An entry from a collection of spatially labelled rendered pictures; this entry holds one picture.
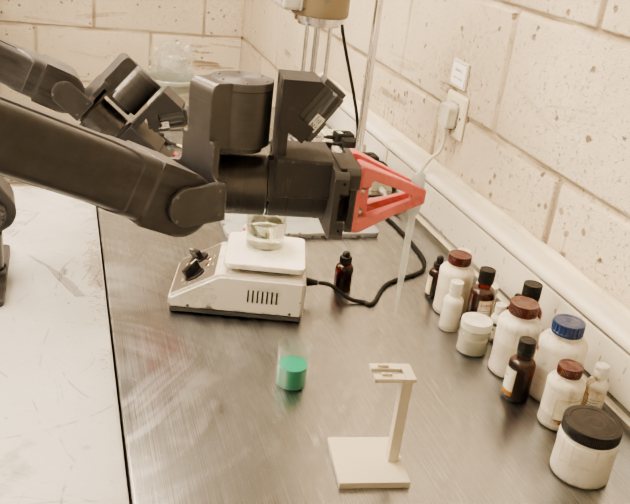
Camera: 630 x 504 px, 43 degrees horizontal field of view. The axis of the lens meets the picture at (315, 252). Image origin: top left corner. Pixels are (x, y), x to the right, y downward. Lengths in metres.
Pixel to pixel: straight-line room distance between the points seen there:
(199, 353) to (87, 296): 0.23
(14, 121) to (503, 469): 0.66
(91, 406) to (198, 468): 0.17
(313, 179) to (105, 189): 0.19
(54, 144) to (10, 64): 0.56
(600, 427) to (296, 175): 0.47
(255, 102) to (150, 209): 0.13
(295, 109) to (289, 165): 0.05
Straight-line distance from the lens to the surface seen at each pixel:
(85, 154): 0.63
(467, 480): 0.95
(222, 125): 0.70
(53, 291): 1.26
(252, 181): 0.72
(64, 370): 1.07
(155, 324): 1.16
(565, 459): 0.98
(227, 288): 1.16
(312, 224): 1.53
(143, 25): 3.48
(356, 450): 0.94
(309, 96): 0.71
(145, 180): 0.65
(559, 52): 1.33
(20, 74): 1.18
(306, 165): 0.71
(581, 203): 1.26
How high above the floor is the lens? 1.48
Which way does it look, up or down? 24 degrees down
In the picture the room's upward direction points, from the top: 7 degrees clockwise
